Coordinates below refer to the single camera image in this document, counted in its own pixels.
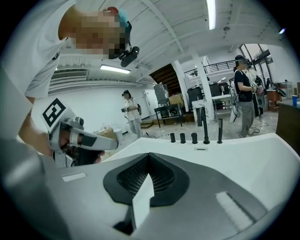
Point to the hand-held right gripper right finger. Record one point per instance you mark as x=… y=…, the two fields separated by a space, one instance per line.
x=206 y=199

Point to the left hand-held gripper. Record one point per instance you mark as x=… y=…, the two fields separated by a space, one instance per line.
x=52 y=112

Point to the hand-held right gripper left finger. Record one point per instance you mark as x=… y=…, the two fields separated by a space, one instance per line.
x=89 y=199

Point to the person's left forearm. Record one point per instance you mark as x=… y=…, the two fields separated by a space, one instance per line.
x=35 y=138

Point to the brown cardboard box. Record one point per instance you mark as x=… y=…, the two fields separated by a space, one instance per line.
x=105 y=134
x=175 y=99

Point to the white bathtub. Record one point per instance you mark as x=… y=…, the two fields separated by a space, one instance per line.
x=246 y=159

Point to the person's left hand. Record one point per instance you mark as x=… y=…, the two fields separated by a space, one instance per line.
x=64 y=140

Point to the black faucet knob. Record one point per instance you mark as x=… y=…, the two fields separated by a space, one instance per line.
x=182 y=138
x=194 y=138
x=173 y=137

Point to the black curved faucet spout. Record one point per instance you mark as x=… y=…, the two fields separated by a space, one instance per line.
x=206 y=133

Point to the black hand shower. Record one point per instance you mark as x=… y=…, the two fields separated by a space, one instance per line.
x=219 y=131

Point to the black metal table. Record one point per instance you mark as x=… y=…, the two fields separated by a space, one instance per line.
x=167 y=108

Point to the long ceiling light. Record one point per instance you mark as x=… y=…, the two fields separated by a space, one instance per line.
x=211 y=14
x=114 y=69

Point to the steel cabinet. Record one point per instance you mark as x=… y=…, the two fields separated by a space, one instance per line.
x=161 y=95

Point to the ceiling air vent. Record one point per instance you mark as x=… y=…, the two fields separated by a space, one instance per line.
x=69 y=75

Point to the marbled white panel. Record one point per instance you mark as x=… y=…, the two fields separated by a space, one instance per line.
x=195 y=110

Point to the brown staircase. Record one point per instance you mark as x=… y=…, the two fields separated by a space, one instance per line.
x=166 y=77

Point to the black bin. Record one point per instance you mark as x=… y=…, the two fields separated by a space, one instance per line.
x=194 y=96

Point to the person's head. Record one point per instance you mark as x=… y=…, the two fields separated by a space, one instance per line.
x=93 y=35

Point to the black cabinet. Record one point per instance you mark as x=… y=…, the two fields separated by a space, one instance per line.
x=289 y=122

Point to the white column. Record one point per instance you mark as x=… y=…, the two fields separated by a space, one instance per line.
x=204 y=82

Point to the person's white shirt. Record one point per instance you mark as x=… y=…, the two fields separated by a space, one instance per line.
x=35 y=47

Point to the blue cup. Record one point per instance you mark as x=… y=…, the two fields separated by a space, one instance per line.
x=294 y=98

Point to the black railing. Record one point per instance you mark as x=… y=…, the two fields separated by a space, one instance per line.
x=218 y=65

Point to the black head camera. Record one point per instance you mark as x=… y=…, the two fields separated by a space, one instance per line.
x=130 y=56

